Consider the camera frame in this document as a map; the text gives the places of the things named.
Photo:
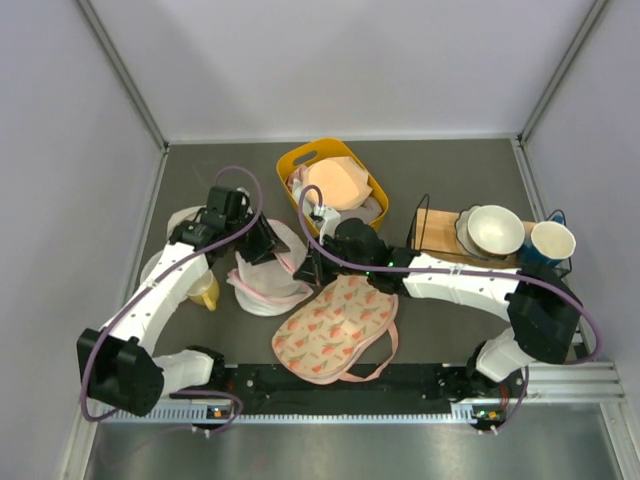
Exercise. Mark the yellow mug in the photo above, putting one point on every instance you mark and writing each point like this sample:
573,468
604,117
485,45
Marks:
205,291

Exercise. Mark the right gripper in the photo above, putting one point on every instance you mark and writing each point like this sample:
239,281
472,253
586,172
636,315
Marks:
314,270

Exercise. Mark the peach padded bra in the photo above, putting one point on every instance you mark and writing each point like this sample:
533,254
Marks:
342,182

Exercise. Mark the blue paper cup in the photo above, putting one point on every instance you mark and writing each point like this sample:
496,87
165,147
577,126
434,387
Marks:
549,243

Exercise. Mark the white ceramic bowl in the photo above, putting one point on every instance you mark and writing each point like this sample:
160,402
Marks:
496,230

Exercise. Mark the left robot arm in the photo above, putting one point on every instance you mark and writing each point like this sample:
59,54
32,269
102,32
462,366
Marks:
117,363

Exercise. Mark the white garment in basket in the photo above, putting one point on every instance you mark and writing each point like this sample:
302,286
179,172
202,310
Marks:
296,191

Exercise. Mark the white saucer plate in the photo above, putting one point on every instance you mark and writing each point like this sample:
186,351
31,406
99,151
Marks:
149,266

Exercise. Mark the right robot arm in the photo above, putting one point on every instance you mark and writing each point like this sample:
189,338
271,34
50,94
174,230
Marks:
541,311

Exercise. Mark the white pink-trimmed mesh laundry bag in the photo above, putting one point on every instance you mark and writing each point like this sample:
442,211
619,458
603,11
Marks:
274,278

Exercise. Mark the yellow plastic basket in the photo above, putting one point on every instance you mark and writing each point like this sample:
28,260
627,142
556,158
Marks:
295,163

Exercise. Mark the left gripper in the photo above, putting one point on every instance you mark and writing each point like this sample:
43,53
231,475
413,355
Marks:
267,245

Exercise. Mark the black wire wooden rack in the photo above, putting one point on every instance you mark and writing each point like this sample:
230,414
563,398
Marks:
432,231

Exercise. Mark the scalloped white plate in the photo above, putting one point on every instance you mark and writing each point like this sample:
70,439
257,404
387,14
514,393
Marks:
461,231

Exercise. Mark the empty pink-trimmed mesh laundry bag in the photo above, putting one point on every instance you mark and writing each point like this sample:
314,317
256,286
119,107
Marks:
264,306

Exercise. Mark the grey garment in basket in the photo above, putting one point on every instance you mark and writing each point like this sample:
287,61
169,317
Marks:
368,212

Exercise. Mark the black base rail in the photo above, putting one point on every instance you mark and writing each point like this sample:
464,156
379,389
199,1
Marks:
270,389

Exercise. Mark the tulip print bra bag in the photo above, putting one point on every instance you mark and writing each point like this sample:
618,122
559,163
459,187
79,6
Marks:
322,341

